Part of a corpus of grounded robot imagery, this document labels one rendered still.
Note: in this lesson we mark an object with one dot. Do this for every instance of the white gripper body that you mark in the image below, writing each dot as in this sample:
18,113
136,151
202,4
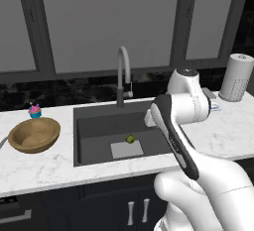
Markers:
150,118

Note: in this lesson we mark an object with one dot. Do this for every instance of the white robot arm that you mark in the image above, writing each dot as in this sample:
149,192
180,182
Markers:
191,107

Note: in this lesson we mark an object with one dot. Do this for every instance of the green lime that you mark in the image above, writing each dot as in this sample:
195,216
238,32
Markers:
129,138

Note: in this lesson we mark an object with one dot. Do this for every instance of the light grey sink drain plate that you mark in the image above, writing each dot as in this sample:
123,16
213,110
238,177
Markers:
126,150

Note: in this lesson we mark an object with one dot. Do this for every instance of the dark grey sink basin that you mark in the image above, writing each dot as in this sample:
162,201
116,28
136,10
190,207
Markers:
96,132

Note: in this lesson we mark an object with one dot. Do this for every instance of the dark cupboard door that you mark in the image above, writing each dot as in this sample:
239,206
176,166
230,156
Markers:
102,211
152,205

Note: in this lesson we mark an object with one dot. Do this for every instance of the wooden bowl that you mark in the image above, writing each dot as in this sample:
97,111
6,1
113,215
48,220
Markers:
33,137

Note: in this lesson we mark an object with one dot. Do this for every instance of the grey curved tap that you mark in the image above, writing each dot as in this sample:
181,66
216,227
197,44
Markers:
124,63

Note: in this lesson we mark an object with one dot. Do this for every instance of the white paper towel roll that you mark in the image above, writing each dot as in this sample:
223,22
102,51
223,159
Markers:
236,78

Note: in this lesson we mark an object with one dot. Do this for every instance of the dark framed window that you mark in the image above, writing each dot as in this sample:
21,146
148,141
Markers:
109,23

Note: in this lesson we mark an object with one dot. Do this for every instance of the pink and blue cupcake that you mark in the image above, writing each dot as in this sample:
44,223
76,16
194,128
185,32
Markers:
34,112

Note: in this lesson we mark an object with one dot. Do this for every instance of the grey curved object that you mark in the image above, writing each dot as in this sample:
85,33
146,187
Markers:
2,142

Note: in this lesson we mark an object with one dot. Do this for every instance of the dark dishwasher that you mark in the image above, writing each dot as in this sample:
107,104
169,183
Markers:
16,213

